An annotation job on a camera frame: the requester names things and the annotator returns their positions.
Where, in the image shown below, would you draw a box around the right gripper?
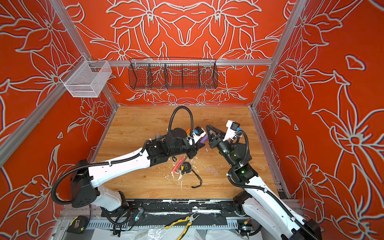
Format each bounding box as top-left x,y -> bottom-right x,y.
205,125 -> 238,170

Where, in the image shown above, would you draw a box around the purple marker pen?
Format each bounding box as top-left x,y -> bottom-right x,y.
200,136 -> 208,144

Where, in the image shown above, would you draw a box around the pink marker pen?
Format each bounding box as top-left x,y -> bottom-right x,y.
172,157 -> 185,173

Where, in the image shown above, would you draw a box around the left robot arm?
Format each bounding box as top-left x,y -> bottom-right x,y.
51,106 -> 207,212

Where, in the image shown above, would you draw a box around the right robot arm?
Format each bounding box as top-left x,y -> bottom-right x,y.
206,122 -> 322,240

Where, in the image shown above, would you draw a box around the black tape measure on table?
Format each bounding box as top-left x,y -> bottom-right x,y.
181,162 -> 203,189

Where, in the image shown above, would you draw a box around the small circuit board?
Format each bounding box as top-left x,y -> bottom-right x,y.
237,219 -> 254,238

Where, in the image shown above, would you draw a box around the white mesh basket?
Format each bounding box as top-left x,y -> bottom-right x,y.
60,61 -> 112,98

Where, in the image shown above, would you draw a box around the black yellow tape measure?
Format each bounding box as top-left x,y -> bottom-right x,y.
67,216 -> 89,234

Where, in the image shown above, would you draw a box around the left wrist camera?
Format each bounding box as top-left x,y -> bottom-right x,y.
192,126 -> 206,143

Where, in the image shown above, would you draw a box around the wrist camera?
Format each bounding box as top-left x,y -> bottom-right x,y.
224,120 -> 242,141
192,126 -> 206,143

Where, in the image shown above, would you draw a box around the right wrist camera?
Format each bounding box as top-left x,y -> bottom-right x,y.
224,120 -> 242,141

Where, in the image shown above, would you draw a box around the yellow handled pliers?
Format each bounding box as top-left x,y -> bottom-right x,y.
165,212 -> 200,240

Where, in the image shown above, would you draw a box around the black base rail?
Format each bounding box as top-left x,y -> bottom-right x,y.
127,199 -> 246,217

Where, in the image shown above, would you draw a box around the black wire basket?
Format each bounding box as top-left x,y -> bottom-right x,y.
128,58 -> 219,90

